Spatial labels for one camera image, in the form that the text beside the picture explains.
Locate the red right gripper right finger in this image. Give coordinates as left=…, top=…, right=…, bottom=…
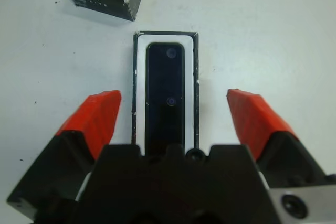
left=226, top=88, right=336, bottom=190

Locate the white-lined camera box base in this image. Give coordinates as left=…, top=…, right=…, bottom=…
left=130, top=30, right=201, bottom=156

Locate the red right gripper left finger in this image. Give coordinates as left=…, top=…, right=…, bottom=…
left=6, top=89, right=122, bottom=220

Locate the slim black camera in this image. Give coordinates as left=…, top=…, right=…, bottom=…
left=145, top=41, right=186, bottom=156

